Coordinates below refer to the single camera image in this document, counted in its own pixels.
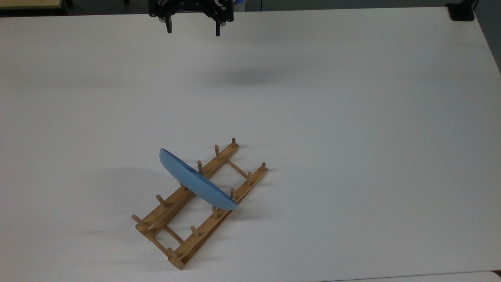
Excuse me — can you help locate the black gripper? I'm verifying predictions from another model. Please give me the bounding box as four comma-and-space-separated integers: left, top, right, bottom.
148, 0, 235, 37

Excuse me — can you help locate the blue plate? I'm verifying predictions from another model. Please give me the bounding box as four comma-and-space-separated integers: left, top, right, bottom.
159, 148, 239, 211

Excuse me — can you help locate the wooden plate rack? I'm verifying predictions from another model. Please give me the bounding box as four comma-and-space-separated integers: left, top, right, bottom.
132, 138, 268, 271

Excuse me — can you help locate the light wooden desk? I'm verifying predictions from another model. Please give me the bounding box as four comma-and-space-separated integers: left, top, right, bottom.
0, 0, 63, 9

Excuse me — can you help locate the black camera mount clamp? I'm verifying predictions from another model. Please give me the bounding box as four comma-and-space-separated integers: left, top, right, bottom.
446, 0, 479, 21

